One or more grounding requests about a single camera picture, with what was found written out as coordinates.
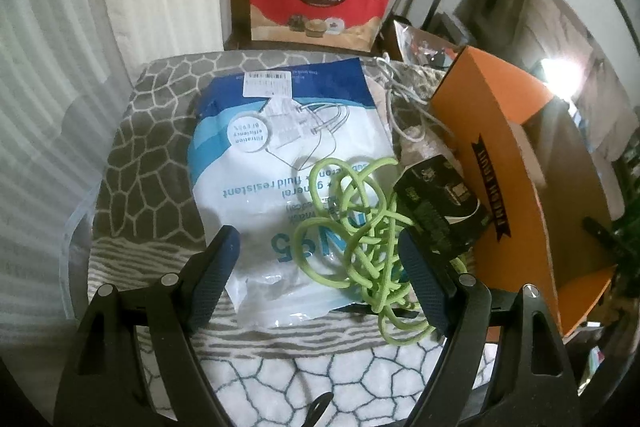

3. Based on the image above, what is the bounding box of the white blue KN95 mask bag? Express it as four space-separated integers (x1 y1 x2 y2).
188 57 393 327

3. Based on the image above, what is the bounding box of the white cable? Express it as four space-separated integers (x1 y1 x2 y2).
372 53 454 144

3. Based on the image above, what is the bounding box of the red Collection gift bag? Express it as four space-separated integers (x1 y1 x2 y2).
248 0 399 54

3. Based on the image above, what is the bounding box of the orange cardboard box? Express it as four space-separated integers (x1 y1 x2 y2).
431 46 615 336

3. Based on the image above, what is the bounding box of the black printed small box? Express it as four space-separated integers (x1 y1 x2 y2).
394 155 491 259

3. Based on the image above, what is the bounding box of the neon green rope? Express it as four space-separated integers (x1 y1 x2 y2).
292 157 469 348

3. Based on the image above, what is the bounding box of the white curtain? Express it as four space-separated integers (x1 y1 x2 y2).
1 0 231 348

